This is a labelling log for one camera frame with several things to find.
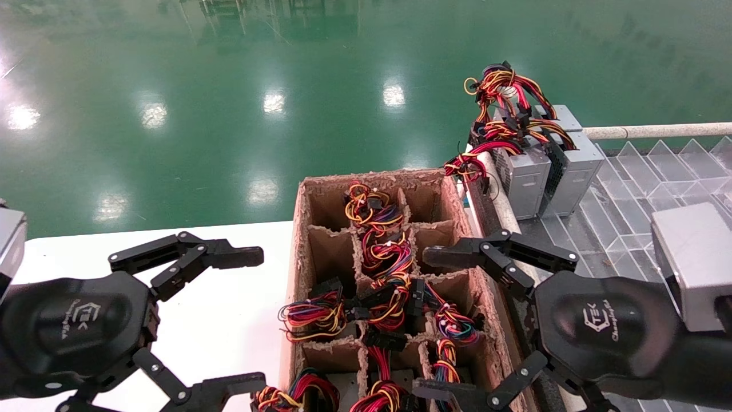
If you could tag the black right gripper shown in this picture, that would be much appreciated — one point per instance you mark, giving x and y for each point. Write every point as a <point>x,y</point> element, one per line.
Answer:
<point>606,326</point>

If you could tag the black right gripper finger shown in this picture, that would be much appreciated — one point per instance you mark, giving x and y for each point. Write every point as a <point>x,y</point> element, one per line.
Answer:
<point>452,396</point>

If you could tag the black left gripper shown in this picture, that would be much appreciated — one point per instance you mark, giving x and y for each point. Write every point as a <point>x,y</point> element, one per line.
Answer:
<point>68,326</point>

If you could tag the conveyor belt with clear dividers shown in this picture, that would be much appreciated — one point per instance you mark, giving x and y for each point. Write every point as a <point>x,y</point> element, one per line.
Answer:
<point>623,229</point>

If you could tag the brown cardboard divider box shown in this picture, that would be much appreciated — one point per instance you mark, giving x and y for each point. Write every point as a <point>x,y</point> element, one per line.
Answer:
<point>329,200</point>

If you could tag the short white conveyor rail pipe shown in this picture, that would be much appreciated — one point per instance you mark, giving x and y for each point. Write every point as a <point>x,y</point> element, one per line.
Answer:
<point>657,131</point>

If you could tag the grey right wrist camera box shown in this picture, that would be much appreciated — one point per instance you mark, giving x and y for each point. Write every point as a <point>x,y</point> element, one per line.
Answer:
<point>697,263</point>

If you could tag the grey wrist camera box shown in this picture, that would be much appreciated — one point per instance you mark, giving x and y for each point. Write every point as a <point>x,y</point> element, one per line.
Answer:
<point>697,263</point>
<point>10,246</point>

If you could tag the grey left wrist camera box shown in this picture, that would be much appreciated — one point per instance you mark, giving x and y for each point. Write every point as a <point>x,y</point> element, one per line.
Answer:
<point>10,246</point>

